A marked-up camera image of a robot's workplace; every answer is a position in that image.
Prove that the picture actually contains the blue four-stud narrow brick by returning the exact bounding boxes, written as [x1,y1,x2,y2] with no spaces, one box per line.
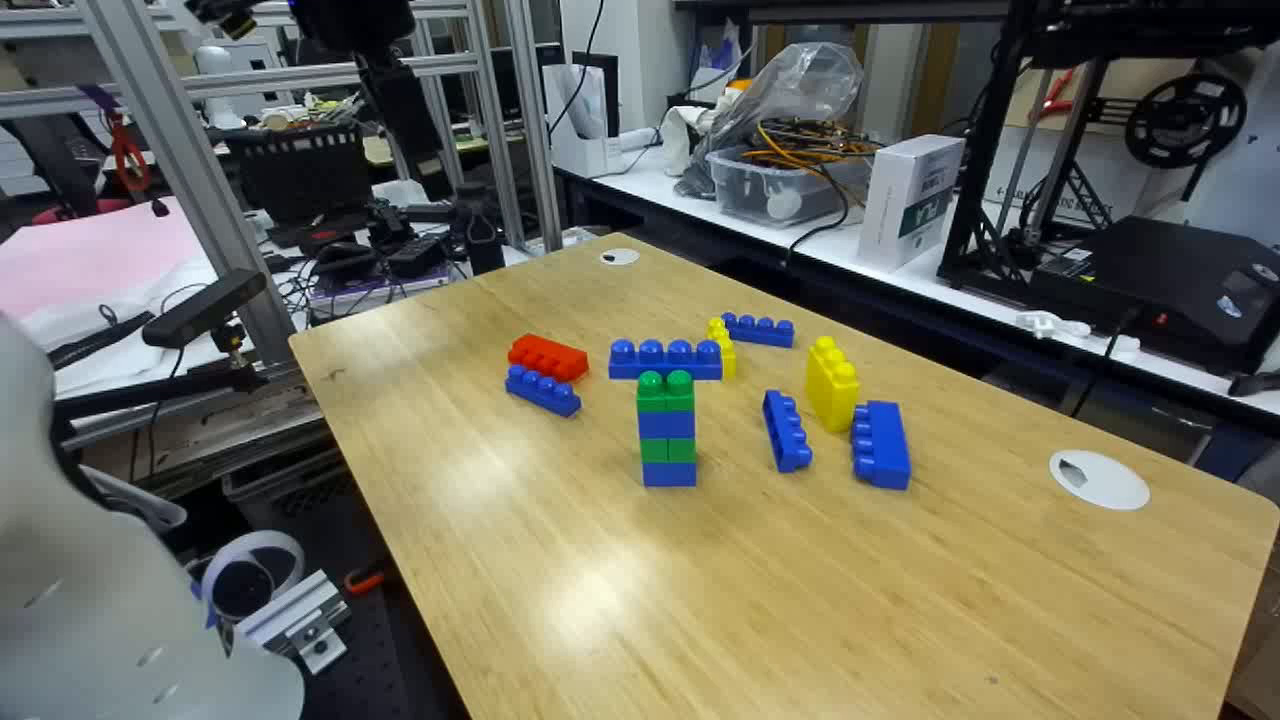
[608,339,723,379]

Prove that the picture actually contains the small yellow narrow brick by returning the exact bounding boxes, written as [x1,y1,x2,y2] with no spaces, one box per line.
[708,315,738,379]

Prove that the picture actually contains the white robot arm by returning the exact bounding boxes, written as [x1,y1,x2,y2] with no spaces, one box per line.
[0,320,303,720]

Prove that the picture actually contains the green and blue brick tower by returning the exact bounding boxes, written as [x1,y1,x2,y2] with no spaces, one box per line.
[634,367,696,489]

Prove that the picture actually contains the small far table grommet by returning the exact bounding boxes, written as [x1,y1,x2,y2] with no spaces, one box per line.
[599,247,638,270]

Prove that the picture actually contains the blue narrow brick beside red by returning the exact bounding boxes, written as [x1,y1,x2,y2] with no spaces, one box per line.
[503,366,581,416]

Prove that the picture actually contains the blue three-stud narrow brick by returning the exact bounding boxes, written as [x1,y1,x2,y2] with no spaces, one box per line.
[719,311,795,350]

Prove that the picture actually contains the long blue narrow brick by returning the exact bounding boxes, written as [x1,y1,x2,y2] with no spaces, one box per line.
[762,388,813,474]

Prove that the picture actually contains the large yellow brick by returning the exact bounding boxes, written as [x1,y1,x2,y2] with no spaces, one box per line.
[804,336,861,432]

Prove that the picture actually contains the clear plastic storage bin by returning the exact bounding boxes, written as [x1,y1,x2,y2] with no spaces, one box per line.
[708,149,866,227]

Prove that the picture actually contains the large blue brick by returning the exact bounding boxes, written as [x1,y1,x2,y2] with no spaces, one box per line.
[853,400,910,491]

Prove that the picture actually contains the clear plastic bag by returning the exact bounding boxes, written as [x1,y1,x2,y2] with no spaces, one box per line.
[675,39,865,199]

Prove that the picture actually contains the white cardboard box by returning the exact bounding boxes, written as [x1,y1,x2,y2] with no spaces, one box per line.
[861,135,962,270]

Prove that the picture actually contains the white table grommet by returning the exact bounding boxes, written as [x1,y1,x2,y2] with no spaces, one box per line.
[1048,449,1152,512]

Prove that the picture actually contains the black wire basket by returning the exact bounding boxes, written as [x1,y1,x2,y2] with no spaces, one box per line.
[225,125,371,227]

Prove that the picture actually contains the black camera on stand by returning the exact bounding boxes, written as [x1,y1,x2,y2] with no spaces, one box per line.
[142,270,262,354]

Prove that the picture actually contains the black 3D printer frame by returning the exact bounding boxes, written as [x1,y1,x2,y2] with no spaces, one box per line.
[934,0,1280,311]

